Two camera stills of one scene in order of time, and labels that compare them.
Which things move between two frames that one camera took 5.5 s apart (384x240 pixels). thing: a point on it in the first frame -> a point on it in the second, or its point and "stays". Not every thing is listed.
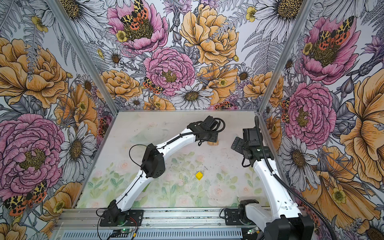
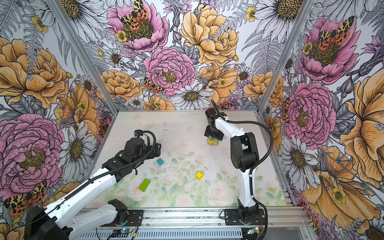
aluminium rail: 152,216 stays
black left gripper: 213,138 -> 156,149
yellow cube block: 199,175 stays
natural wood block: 213,143 stays
